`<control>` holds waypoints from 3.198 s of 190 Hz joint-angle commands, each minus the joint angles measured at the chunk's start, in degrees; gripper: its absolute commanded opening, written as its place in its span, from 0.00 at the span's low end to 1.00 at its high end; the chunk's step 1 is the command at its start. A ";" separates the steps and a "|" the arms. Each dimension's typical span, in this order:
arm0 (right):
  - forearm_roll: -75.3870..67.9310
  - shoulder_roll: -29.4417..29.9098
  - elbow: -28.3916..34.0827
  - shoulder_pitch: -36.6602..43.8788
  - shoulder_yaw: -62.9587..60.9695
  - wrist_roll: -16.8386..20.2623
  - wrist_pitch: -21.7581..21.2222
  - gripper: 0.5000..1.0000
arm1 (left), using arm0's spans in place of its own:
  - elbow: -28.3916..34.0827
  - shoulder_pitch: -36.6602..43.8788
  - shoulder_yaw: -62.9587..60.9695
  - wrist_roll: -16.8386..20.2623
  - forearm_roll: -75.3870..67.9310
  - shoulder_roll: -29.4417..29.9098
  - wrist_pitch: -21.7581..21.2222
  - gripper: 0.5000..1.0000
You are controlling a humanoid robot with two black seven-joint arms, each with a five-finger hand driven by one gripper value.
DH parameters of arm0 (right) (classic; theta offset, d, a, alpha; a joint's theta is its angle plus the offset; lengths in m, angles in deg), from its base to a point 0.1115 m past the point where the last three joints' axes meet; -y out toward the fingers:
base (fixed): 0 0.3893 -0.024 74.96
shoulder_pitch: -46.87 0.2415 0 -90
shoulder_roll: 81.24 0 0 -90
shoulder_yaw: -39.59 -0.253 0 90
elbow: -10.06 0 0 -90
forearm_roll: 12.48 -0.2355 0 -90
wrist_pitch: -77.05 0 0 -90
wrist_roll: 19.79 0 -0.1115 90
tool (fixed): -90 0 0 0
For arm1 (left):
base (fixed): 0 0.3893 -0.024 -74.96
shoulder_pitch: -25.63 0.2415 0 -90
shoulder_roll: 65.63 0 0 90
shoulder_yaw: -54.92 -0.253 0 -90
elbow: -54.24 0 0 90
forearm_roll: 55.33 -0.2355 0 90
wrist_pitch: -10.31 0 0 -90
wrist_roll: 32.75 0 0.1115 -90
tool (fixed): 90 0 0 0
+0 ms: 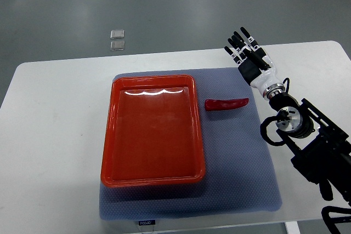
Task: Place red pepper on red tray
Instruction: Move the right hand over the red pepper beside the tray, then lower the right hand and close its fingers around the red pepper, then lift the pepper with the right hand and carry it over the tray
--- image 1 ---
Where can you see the white table leg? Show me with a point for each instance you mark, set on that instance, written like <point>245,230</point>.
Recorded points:
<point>292,227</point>

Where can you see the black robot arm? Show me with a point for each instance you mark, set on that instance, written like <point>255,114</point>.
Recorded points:
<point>321,151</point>

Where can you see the upper metal floor plate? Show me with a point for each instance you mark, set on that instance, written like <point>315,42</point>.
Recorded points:
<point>117,34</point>

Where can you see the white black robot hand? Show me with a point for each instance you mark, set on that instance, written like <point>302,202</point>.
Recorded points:
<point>254,64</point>

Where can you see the black mat label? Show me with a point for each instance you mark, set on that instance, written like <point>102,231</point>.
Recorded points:
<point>147,222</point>

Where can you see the red pepper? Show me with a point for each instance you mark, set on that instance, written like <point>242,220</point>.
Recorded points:
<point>221,105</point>

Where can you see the red plastic tray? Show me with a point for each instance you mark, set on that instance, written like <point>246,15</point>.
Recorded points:
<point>153,133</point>

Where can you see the blue-grey textured mat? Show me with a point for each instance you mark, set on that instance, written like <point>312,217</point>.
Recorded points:
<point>239,176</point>

